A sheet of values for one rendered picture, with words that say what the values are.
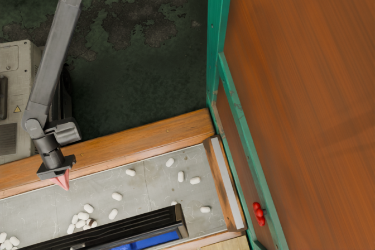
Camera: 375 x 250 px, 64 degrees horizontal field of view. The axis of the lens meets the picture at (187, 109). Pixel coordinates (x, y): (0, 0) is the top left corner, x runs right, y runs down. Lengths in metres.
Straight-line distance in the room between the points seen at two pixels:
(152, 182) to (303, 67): 0.88
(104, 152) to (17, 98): 0.68
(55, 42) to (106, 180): 0.52
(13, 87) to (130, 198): 0.88
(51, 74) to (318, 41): 0.73
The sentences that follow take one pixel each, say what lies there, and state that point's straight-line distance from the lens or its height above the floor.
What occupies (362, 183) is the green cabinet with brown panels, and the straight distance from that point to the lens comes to 0.25.
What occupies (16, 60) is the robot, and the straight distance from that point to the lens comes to 1.75.
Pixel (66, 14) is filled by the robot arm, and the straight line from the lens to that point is 0.84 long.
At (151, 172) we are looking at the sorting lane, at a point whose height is 0.74.
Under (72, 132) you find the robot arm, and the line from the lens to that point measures 0.93.
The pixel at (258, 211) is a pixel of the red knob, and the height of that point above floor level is 1.26.
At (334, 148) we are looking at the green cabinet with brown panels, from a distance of 0.27.
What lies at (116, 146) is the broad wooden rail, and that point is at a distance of 1.11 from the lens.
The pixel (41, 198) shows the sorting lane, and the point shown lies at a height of 0.74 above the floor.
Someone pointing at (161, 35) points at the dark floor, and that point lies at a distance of 2.09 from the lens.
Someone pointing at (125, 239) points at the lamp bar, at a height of 1.11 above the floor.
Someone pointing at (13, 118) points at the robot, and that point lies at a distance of 1.65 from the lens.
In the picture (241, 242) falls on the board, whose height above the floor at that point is 0.78.
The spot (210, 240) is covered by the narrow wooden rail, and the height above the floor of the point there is 0.76.
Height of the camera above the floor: 1.82
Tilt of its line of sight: 75 degrees down
